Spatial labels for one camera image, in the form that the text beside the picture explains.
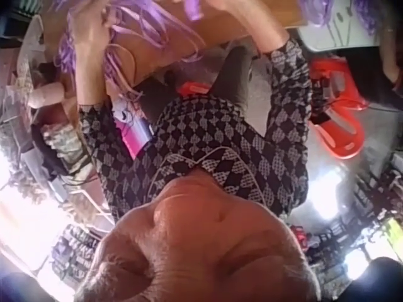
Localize person's left hand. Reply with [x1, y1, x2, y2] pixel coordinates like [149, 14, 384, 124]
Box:
[69, 3, 111, 61]

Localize person's right hand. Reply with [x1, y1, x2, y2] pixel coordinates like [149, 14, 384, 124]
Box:
[219, 0, 290, 53]

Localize bundle of purple strips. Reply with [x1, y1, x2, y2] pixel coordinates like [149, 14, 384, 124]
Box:
[53, 0, 209, 95]

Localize person's legs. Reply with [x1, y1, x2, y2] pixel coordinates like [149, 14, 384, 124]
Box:
[138, 45, 273, 120]

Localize brown wooden table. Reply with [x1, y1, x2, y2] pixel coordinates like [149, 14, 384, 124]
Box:
[40, 0, 310, 95]

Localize heap of purple strips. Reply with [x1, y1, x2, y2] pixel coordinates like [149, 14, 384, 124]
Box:
[298, 0, 382, 36]

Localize small red box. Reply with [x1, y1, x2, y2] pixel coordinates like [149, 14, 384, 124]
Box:
[177, 81, 211, 97]

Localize pink and white bag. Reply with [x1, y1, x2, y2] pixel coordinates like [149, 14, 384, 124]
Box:
[111, 99, 152, 159]

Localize red plastic stool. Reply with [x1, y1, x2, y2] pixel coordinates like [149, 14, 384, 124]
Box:
[307, 59, 370, 160]

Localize shelf of packed goods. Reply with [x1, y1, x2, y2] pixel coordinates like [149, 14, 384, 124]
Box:
[310, 150, 403, 274]

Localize rack of dark goods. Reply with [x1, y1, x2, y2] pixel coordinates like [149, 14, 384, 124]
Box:
[50, 225, 106, 286]

